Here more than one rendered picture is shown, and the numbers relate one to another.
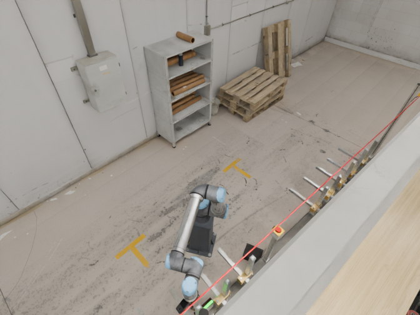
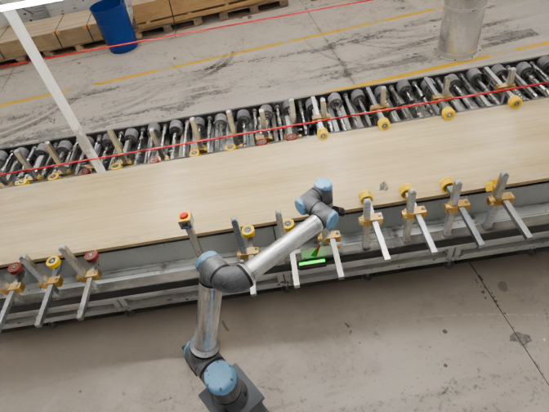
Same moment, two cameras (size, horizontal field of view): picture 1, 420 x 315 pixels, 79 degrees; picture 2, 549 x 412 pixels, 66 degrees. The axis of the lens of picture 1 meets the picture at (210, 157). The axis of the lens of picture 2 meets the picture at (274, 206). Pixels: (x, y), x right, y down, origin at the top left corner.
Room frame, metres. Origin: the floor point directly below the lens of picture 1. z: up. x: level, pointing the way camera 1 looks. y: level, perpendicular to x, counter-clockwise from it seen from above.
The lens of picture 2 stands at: (1.77, 1.01, 2.84)
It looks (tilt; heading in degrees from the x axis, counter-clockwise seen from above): 45 degrees down; 225
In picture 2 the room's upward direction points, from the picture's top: 11 degrees counter-clockwise
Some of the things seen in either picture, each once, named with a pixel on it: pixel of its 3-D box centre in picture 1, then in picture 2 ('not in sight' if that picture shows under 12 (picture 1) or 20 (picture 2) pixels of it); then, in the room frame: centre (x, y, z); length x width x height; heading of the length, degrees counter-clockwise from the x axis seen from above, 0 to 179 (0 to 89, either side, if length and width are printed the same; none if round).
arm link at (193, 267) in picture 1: (193, 268); (308, 203); (0.62, 0.08, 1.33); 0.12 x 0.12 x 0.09; 78
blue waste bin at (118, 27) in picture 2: not in sight; (116, 25); (-1.88, -5.43, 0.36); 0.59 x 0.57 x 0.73; 48
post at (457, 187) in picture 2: not in sight; (451, 211); (-0.06, 0.59, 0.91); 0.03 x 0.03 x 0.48; 42
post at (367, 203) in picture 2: not in sight; (366, 227); (0.28, 0.22, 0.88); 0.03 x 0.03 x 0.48; 42
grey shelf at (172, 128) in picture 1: (182, 92); not in sight; (3.56, 0.47, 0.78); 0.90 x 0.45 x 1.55; 138
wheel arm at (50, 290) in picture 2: (320, 189); (49, 293); (1.66, -1.17, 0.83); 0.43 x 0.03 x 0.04; 42
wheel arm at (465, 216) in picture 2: not in sight; (463, 212); (-0.04, 0.66, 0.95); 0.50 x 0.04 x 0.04; 42
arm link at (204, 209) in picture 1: (202, 205); (221, 380); (1.44, 0.06, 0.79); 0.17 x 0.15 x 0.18; 78
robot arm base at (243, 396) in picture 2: (201, 213); (228, 392); (1.44, 0.07, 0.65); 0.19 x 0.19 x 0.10
